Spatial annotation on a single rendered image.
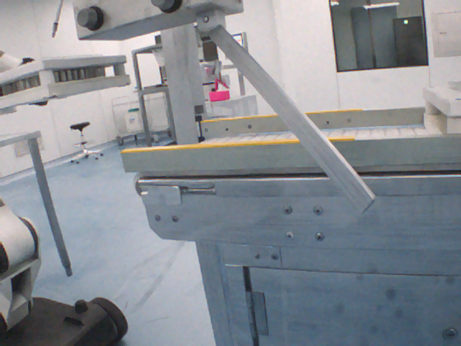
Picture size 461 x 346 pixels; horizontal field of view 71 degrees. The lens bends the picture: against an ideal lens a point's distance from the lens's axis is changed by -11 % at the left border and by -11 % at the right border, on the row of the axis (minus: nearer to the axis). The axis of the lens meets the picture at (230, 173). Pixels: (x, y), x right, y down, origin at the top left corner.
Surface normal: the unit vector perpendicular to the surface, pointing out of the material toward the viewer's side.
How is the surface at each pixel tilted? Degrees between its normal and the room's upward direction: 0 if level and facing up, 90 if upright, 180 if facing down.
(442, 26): 90
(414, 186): 90
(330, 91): 90
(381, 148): 90
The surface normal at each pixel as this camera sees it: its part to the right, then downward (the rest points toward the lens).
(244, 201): -0.38, 0.29
